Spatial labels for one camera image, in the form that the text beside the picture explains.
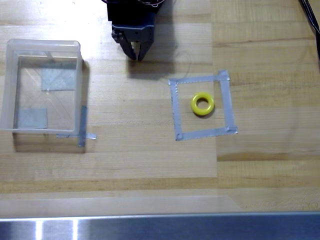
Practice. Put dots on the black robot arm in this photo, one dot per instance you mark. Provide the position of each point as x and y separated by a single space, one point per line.
130 11

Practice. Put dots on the clear plastic container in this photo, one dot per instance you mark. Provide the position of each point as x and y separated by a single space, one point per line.
78 100

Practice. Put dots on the large grey tape patch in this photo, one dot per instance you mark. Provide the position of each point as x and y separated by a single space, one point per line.
60 78

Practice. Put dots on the small grey tape patch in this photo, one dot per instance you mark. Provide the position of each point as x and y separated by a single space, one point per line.
32 118

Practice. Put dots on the metal table edge rail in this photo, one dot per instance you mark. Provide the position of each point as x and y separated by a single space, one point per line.
175 227

